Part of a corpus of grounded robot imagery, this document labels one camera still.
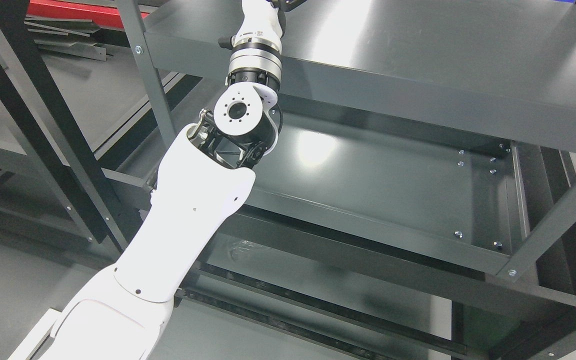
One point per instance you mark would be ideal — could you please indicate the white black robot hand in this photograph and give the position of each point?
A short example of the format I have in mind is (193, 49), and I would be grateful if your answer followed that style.
(264, 22)

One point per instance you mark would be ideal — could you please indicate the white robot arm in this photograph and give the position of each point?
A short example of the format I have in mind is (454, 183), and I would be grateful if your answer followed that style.
(205, 176)

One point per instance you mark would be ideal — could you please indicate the white floor strip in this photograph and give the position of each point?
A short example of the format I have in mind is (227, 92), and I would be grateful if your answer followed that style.
(36, 337)

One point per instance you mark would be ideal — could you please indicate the dark grey metal shelf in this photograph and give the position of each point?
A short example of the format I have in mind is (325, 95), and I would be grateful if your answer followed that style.
(421, 198)

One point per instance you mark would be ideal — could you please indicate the red metal panel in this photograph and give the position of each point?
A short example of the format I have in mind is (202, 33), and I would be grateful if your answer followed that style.
(62, 8)

